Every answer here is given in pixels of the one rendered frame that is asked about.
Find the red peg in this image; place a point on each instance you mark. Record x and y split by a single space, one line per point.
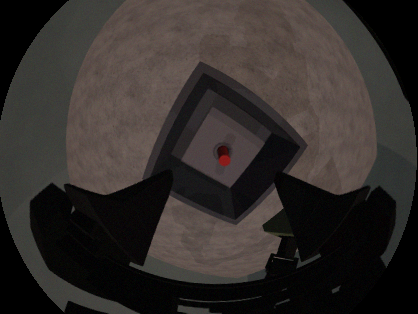
224 158

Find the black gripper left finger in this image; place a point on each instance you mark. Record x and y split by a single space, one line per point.
129 216

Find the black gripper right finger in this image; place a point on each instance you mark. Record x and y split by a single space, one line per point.
313 213

